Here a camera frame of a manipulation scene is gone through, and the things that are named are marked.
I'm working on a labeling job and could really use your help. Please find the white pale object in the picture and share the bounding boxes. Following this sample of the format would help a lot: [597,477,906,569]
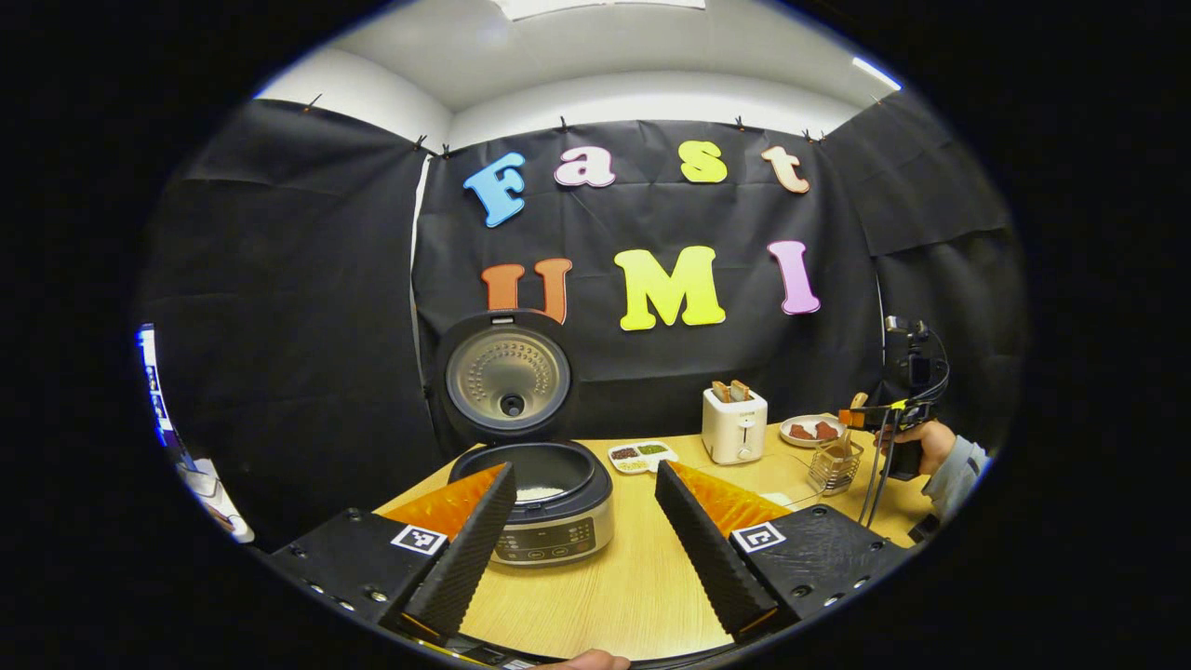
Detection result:
[177,458,254,544]

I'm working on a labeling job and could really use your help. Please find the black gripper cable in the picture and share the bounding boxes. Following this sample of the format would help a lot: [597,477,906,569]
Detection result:
[856,409,899,529]

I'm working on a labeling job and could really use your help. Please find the wooden spoon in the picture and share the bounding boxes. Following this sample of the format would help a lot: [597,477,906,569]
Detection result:
[833,391,871,462]

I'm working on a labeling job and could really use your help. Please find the grey rice cooker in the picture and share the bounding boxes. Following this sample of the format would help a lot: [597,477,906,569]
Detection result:
[433,309,616,568]

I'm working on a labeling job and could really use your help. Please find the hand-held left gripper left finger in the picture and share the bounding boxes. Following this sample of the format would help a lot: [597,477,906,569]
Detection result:
[265,462,518,645]

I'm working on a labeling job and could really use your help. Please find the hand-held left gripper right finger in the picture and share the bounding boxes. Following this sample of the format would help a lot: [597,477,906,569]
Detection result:
[654,460,913,645]

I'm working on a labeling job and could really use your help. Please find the black backdrop cloth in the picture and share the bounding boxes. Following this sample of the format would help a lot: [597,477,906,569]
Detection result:
[135,90,1029,550]

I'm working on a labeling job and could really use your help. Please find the white round plate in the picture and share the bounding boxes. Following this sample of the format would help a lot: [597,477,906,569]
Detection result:
[780,414,848,449]

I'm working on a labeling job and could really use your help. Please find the white divided grain dish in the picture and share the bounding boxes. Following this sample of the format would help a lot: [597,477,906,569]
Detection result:
[608,440,679,475]

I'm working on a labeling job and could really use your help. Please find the white toaster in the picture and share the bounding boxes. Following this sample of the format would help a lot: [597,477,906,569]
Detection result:
[702,386,769,466]

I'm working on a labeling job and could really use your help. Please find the white printed notice sheet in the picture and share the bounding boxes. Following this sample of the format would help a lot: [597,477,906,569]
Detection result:
[138,324,182,457]

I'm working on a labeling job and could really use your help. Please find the wire chopstick holder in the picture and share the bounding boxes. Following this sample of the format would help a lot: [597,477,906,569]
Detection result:
[806,437,864,496]

